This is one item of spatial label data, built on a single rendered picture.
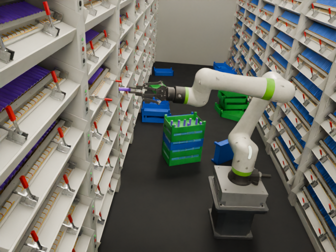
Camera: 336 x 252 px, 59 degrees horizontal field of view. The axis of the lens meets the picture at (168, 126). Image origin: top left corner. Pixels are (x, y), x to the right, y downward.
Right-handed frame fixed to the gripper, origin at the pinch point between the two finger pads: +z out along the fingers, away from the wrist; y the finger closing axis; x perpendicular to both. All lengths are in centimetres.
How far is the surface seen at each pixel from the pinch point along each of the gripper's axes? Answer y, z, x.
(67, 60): -12, 28, -45
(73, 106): 4.5, 25.5, -40.4
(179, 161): 65, -50, 83
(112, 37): -26.6, 14.2, 22.1
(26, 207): 26, 31, -80
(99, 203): 64, 14, -1
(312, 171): 43, -125, 14
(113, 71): -7.1, 12.4, 27.5
